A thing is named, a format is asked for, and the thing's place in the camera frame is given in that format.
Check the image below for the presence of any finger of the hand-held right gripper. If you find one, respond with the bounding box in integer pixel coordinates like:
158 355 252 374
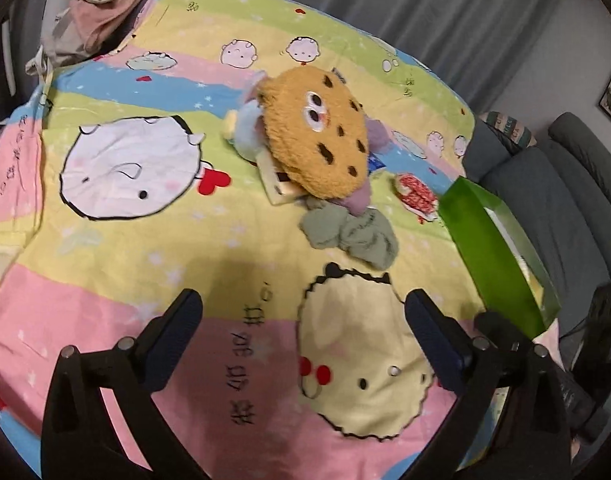
476 311 533 357

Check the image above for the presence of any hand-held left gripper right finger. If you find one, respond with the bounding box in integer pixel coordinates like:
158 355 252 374
404 289 572 480

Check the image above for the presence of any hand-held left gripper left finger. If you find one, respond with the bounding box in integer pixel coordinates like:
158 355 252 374
40 287 205 480

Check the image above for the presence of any green cardboard box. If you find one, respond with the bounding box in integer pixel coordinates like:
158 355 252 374
438 176 561 338

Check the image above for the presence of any beige tissue pack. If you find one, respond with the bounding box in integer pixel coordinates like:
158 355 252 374
258 152 306 206

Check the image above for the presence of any brown cookie plush toy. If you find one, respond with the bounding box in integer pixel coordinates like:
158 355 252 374
258 66 370 197

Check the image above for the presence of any printed cartoon blanket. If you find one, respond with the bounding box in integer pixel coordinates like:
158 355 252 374
0 0 561 480

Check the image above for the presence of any grey-green sock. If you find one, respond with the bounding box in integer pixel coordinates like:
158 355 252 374
335 210 399 268
300 199 359 251

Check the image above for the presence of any grey sofa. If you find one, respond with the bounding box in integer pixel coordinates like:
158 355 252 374
463 112 611 361

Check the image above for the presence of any red patterned packet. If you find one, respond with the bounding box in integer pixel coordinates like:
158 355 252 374
393 172 440 223

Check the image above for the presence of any patterned cushion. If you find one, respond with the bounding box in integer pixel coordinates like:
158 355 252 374
480 111 533 148

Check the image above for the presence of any blue plush toy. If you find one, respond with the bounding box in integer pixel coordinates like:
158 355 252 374
224 72 271 161

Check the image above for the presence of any pink cloth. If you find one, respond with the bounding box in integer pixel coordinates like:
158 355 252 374
68 0 169 56

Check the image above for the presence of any grey chair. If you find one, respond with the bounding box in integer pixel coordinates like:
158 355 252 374
0 0 56 121

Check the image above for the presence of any grey curtain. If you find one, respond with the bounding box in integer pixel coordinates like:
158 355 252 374
220 0 571 56

